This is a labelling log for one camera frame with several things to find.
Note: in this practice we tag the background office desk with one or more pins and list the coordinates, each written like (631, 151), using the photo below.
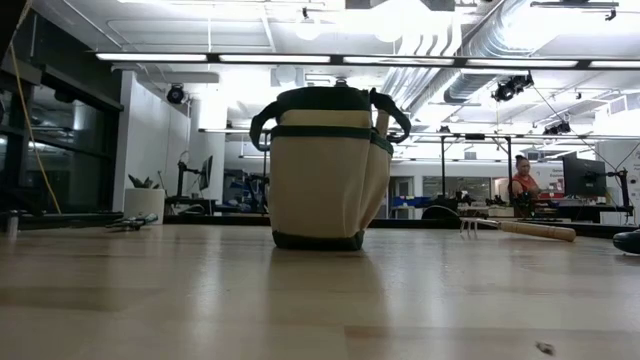
(590, 210)
(192, 202)

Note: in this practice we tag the person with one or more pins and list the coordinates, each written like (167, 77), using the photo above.
(525, 184)

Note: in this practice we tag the long LED light bar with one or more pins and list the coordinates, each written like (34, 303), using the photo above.
(270, 58)

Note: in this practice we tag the black aluminium table frame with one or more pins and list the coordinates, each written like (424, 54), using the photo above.
(225, 219)

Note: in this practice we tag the black metal table stand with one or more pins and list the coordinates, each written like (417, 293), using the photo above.
(443, 170)

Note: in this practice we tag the small white potted plant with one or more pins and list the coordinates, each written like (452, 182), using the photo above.
(145, 207)

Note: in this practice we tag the dark rounded object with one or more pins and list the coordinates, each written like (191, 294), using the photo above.
(629, 242)

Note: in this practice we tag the silver spiral ventilation duct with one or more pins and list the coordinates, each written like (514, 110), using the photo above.
(475, 80)

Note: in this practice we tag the black computer monitor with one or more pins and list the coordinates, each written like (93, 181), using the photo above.
(206, 172)
(585, 175)

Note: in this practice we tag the beige green gardening tool bag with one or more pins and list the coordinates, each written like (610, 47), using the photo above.
(320, 190)

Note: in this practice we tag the black stage light cluster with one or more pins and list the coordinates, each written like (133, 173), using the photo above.
(510, 89)
(557, 128)

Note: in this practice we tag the small grey cylinder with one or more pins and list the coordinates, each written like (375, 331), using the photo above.
(12, 225)

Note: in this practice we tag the blue storage bins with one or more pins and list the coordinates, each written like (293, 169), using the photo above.
(410, 201)

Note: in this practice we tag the black ceiling camera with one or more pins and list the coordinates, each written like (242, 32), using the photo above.
(176, 94)
(341, 82)

